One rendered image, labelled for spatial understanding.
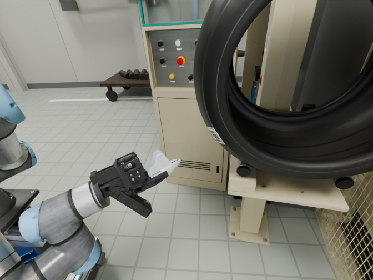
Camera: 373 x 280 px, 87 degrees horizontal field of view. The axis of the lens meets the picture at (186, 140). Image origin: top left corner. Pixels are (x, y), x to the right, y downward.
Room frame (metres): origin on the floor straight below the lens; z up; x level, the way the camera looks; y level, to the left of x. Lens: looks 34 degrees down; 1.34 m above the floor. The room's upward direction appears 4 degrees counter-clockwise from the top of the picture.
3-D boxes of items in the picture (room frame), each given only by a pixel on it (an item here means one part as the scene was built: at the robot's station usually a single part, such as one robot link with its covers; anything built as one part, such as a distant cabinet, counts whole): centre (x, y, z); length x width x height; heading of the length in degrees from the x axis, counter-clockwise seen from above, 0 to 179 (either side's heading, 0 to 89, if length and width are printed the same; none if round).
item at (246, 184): (0.63, -0.22, 0.83); 0.36 x 0.09 x 0.06; 164
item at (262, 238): (0.84, -0.41, 0.01); 0.27 x 0.27 x 0.02; 74
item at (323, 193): (0.59, -0.36, 0.80); 0.37 x 0.36 x 0.02; 74
